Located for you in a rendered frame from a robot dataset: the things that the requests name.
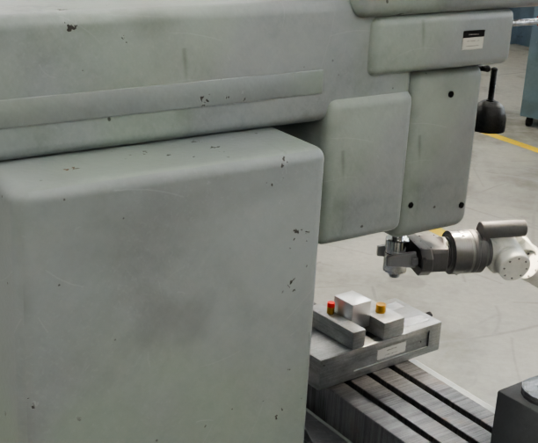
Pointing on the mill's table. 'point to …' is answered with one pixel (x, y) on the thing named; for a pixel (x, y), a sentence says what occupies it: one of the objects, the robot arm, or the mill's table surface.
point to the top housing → (434, 6)
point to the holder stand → (530, 411)
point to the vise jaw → (385, 323)
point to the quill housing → (438, 148)
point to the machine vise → (365, 344)
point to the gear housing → (439, 40)
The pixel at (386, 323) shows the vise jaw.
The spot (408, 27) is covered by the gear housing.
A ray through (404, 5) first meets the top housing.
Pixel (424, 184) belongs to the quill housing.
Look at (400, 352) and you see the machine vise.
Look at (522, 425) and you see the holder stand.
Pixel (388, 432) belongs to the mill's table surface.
